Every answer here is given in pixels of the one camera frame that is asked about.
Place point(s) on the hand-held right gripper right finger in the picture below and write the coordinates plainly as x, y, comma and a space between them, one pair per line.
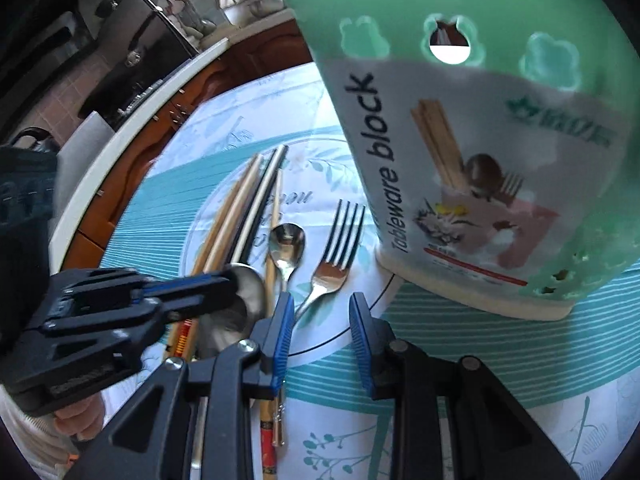
360, 347

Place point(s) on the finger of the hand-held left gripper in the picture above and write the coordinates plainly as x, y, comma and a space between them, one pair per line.
100, 355
190, 287

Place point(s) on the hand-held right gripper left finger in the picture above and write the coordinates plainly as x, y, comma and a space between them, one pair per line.
283, 342

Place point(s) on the large steel spoon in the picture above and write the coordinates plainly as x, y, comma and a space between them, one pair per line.
250, 305

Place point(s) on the steel fork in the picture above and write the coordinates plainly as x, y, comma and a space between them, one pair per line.
330, 275

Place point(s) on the black chopstick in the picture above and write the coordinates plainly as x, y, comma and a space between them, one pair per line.
256, 200
256, 234

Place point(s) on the brown wooden chopstick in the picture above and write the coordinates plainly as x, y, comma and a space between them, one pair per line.
238, 205
225, 207

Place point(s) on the cream chopstick striped end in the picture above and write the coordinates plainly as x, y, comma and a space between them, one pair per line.
181, 339
260, 212

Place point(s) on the green plastic utensil holder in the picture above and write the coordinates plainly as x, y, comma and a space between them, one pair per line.
450, 160

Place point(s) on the person's left forearm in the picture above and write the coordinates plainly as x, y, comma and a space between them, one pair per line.
22, 425

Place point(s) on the person's left hand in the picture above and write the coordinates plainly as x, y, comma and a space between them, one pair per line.
80, 415

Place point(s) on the grey chair backrest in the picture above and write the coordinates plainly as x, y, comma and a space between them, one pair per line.
85, 145

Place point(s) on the small steel spoon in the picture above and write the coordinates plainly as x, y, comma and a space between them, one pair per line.
286, 247

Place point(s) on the teal striped leaf-print tablecloth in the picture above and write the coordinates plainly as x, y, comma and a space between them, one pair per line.
450, 385

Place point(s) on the red-ended brown chopstick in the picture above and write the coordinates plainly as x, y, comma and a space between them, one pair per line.
276, 200

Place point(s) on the brown wooden cabinet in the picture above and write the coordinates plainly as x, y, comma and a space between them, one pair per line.
165, 130

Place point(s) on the white kitchen countertop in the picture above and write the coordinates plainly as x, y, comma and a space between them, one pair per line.
150, 105

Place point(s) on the black gas stove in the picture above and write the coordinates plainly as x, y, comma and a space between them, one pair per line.
135, 60

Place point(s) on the dish rack with bowls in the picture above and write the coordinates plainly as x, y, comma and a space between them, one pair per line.
250, 2

